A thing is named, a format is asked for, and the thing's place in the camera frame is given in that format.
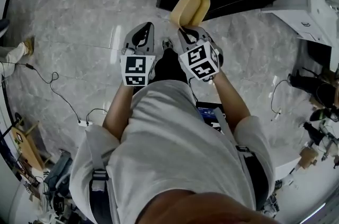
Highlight person's grey shoe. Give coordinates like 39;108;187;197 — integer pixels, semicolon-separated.
162;37;174;50

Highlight wooden stool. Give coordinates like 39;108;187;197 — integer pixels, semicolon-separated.
10;119;52;172

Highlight person's chin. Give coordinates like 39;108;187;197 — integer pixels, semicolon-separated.
137;189;283;224

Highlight person's left forearm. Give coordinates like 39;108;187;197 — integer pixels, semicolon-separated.
102;84;136;143

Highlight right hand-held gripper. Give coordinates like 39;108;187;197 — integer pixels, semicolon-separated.
177;26;224;83

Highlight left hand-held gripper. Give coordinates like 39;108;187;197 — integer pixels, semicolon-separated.
119;22;157;88

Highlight black floor cable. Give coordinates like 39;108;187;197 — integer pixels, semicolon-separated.
270;79;292;121
0;60;82;123

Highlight person's light grey shirt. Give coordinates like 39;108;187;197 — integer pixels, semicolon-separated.
68;79;276;224

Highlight person's right forearm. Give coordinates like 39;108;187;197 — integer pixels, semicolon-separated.
211;70;253;135

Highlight yellow plastic container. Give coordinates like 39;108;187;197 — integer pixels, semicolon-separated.
169;0;211;29

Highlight white power strip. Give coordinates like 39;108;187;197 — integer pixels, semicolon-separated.
77;119;96;128

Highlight grey harness strap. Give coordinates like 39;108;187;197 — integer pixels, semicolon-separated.
212;107;255;160
85;127;118;224

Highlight white sink cabinet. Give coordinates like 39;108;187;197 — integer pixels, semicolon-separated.
260;0;339;48

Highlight person's black trousers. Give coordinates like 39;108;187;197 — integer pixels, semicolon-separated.
132;48;189;94

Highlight black tablet with lit screen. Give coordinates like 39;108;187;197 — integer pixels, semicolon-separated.
195;101;226;134

